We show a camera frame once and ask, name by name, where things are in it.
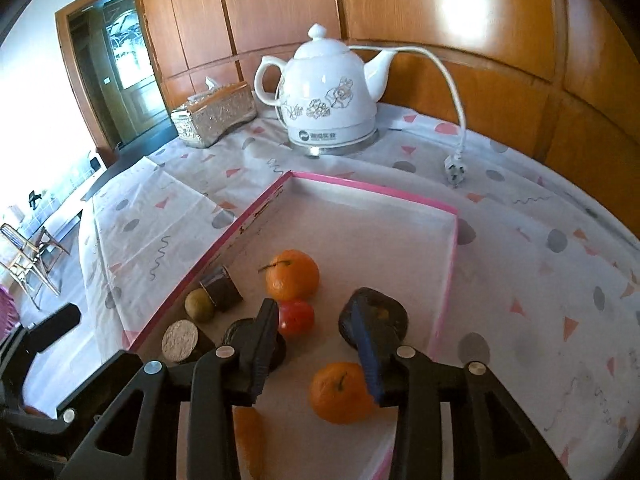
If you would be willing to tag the small green-brown round fruit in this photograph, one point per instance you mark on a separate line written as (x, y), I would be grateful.
(199, 305)

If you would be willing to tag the orange mandarin with stem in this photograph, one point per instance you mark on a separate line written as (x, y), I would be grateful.
(337, 395)
(292, 275)

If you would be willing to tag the wooden glass door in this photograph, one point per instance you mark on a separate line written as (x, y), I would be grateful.
(120, 60)

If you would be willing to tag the folding chair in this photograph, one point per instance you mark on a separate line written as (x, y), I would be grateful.
(30, 255)

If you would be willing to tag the dark cylinder with pale top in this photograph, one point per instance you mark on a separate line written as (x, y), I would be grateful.
(180, 342)

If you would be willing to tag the white ceramic electric kettle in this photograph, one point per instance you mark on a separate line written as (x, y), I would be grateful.
(325, 90)

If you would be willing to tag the small orange carrot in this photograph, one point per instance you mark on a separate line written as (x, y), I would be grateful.
(249, 430)

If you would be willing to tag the dark cylinder fruit piece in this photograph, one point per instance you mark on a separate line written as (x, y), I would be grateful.
(225, 290)

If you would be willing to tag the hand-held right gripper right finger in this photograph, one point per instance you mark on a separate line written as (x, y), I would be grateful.
(367, 355)

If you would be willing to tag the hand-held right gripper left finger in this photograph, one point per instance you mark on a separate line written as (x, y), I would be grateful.
(260, 355)

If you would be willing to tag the pink rimmed cardboard box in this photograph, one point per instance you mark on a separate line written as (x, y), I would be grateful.
(360, 240)

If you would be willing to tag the dark round fruit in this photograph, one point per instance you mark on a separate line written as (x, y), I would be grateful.
(237, 332)

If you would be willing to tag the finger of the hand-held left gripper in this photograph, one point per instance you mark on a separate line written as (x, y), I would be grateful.
(55, 421)
(50, 330)

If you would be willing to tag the white patterned tablecloth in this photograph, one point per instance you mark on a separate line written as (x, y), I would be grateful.
(525, 270)

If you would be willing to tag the silver embossed tissue box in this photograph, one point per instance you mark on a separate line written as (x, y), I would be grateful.
(215, 115)

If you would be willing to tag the dark oval avocado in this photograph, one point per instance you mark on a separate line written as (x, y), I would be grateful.
(390, 315)

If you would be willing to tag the white tissue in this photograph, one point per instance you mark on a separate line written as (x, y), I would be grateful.
(212, 84)

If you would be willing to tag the silver kettle base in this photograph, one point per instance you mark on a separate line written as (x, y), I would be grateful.
(345, 147)

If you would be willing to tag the pink plastic basket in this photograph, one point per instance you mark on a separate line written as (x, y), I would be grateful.
(6, 310)

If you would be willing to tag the small red tomato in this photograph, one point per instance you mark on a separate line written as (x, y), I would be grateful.
(297, 317)

